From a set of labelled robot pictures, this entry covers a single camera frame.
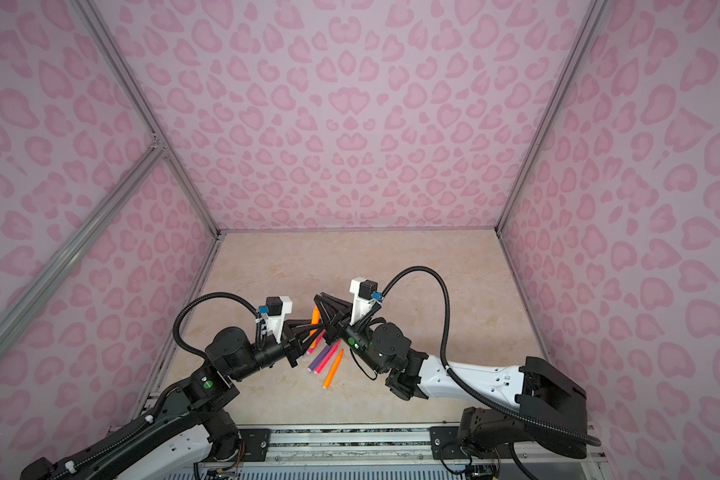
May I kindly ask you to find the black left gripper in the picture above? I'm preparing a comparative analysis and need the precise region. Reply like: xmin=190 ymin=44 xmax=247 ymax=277
xmin=231 ymin=316 xmax=323 ymax=385

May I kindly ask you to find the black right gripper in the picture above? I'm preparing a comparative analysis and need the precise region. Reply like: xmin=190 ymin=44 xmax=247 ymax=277
xmin=313 ymin=295 xmax=389 ymax=376

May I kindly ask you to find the small pink pen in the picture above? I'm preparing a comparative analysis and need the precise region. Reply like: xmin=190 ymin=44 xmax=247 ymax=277
xmin=307 ymin=331 xmax=325 ymax=354

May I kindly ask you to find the orange pen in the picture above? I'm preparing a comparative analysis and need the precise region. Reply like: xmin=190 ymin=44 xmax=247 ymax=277
xmin=322 ymin=350 xmax=344 ymax=389

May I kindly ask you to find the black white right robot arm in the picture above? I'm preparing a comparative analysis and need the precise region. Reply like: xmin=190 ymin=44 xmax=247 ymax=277
xmin=314 ymin=293 xmax=601 ymax=459

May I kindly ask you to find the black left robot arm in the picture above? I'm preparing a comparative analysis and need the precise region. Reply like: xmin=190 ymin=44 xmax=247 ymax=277
xmin=20 ymin=320 xmax=323 ymax=479

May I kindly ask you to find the purple pen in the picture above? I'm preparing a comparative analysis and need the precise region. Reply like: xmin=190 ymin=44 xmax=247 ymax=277
xmin=308 ymin=344 xmax=334 ymax=372

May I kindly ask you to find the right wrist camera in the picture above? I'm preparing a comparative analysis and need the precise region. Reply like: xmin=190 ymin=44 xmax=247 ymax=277
xmin=349 ymin=277 xmax=379 ymax=325

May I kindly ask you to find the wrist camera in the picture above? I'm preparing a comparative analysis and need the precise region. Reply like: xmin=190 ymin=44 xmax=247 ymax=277
xmin=257 ymin=296 xmax=293 ymax=344
xmin=349 ymin=277 xmax=379 ymax=325

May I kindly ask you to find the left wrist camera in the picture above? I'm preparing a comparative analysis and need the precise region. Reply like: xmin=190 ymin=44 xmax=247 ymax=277
xmin=257 ymin=296 xmax=293 ymax=344

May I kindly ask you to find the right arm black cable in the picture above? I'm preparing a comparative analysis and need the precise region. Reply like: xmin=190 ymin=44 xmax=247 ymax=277
xmin=379 ymin=266 xmax=602 ymax=480

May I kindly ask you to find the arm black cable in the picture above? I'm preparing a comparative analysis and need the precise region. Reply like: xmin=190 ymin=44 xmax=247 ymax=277
xmin=379 ymin=266 xmax=602 ymax=480
xmin=19 ymin=292 xmax=265 ymax=480

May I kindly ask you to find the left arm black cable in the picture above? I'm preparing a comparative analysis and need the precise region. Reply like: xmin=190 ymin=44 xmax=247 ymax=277
xmin=19 ymin=292 xmax=265 ymax=480

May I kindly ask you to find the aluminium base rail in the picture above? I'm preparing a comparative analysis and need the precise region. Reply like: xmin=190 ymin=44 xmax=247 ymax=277
xmin=95 ymin=422 xmax=613 ymax=480

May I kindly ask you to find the aluminium diagonal wall bar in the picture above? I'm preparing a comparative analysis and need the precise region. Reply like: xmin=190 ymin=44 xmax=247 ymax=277
xmin=0 ymin=141 xmax=165 ymax=361

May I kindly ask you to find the aluminium corner post left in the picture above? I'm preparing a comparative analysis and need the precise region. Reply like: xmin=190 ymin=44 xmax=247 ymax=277
xmin=69 ymin=0 xmax=221 ymax=240

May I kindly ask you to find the aluminium corner post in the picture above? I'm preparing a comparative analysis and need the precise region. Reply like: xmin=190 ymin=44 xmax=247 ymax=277
xmin=495 ymin=0 xmax=613 ymax=238
xmin=69 ymin=0 xmax=221 ymax=240

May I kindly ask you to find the aluminium corner post right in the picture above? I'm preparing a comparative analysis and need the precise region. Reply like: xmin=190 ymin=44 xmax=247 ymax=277
xmin=495 ymin=0 xmax=613 ymax=238

